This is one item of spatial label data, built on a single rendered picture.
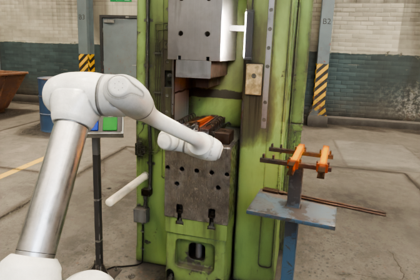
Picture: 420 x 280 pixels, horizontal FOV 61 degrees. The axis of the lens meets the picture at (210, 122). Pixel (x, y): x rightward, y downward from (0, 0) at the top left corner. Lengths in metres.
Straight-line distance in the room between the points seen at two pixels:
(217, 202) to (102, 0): 7.36
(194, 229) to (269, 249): 0.49
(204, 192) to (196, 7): 1.00
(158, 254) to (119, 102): 1.64
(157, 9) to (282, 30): 0.73
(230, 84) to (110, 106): 1.42
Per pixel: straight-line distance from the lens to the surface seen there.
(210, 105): 2.46
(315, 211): 1.82
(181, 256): 2.32
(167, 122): 1.35
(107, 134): 2.03
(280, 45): 2.03
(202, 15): 1.96
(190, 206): 2.09
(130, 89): 1.06
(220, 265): 2.22
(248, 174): 2.16
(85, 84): 1.13
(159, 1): 2.21
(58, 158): 1.10
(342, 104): 7.93
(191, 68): 1.97
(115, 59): 8.76
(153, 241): 2.53
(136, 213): 2.42
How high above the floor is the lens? 1.42
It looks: 11 degrees down
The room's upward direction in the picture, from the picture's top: 2 degrees clockwise
